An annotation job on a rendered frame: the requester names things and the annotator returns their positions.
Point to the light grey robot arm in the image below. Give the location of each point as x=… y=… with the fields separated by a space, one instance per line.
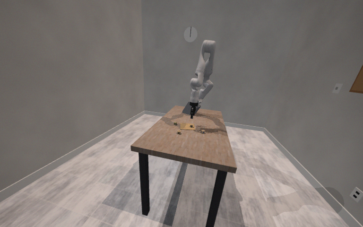
x=203 y=68

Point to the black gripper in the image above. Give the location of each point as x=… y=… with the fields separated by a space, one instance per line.
x=193 y=109

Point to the tan flat mat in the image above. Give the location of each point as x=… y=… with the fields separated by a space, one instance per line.
x=186 y=126

